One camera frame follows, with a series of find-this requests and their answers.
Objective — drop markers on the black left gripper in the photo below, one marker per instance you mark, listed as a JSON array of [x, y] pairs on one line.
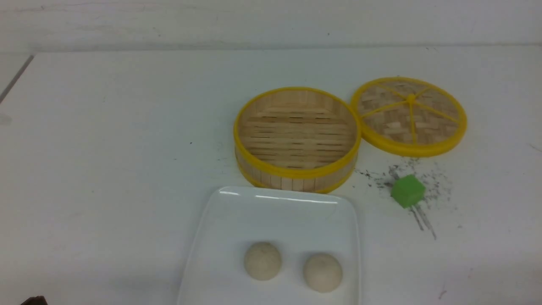
[[38, 300]]

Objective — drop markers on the green cube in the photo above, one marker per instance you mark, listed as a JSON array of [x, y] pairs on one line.
[[408, 191]]

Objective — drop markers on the round white steamed bun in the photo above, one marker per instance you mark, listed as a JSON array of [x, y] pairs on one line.
[[322, 273]]

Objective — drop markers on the yellow rimmed bamboo steamer basket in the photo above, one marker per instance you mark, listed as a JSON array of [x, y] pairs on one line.
[[297, 139]]

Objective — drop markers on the pleated white steamed bun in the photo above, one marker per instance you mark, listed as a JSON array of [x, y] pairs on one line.
[[262, 261]]

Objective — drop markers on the yellow rimmed bamboo steamer lid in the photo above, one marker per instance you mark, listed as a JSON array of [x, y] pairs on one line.
[[409, 117]]

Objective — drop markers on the white square plate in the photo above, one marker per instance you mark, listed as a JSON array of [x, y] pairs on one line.
[[299, 224]]

